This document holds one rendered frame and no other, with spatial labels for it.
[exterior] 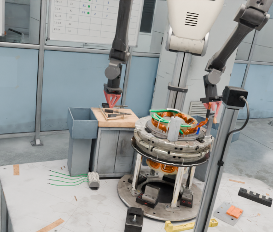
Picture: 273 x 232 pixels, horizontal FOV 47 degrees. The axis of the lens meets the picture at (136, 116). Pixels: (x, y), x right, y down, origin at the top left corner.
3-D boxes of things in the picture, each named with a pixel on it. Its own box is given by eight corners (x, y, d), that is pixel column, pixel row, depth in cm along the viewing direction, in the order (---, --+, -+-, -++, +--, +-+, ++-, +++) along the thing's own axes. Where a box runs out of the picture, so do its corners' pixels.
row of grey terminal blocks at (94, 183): (99, 190, 136) (101, 181, 134) (88, 190, 135) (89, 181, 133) (97, 178, 145) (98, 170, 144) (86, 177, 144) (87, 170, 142)
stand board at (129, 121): (98, 126, 134) (99, 121, 134) (90, 112, 151) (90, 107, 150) (142, 127, 141) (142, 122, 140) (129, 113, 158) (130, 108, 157)
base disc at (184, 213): (139, 228, 114) (140, 226, 114) (105, 174, 147) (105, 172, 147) (223, 213, 131) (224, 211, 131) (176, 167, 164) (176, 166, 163)
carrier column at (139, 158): (132, 193, 133) (139, 149, 126) (130, 190, 135) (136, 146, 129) (137, 193, 134) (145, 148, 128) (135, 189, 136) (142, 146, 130)
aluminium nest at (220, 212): (233, 226, 126) (235, 221, 125) (212, 216, 130) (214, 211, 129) (242, 213, 135) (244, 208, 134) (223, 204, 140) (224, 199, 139)
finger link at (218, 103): (214, 117, 147) (212, 97, 147) (203, 118, 152) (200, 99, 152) (223, 116, 151) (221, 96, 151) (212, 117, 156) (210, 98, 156)
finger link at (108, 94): (105, 109, 143) (107, 89, 140) (101, 104, 149) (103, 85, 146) (119, 110, 145) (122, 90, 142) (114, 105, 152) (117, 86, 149)
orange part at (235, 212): (237, 219, 128) (237, 217, 127) (225, 213, 130) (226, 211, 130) (242, 211, 133) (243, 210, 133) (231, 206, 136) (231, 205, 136)
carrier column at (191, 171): (186, 191, 141) (196, 149, 134) (183, 188, 143) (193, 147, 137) (191, 191, 142) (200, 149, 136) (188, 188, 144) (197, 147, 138)
